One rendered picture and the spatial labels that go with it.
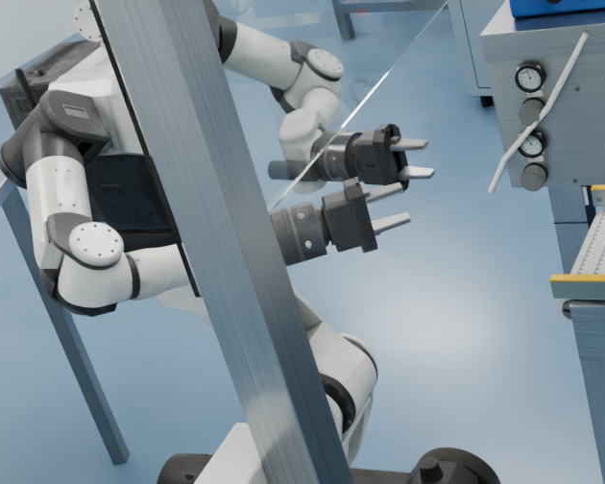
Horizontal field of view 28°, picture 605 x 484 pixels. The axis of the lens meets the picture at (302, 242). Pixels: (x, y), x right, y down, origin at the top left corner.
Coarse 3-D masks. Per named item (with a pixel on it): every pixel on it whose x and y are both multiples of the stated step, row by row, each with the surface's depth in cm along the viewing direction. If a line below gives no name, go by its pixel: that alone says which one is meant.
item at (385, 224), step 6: (390, 216) 189; (396, 216) 189; (402, 216) 188; (408, 216) 187; (372, 222) 189; (378, 222) 188; (384, 222) 188; (390, 222) 187; (396, 222) 187; (402, 222) 187; (408, 222) 187; (378, 228) 187; (384, 228) 187; (390, 228) 187; (378, 234) 188
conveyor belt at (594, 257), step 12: (600, 216) 195; (600, 228) 192; (588, 240) 190; (600, 240) 189; (588, 252) 187; (600, 252) 186; (576, 264) 185; (588, 264) 184; (600, 264) 183; (564, 300) 179
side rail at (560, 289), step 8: (552, 288) 176; (560, 288) 176; (568, 288) 175; (576, 288) 175; (584, 288) 174; (592, 288) 174; (600, 288) 173; (560, 296) 177; (568, 296) 176; (576, 296) 175; (584, 296) 175; (592, 296) 174; (600, 296) 174
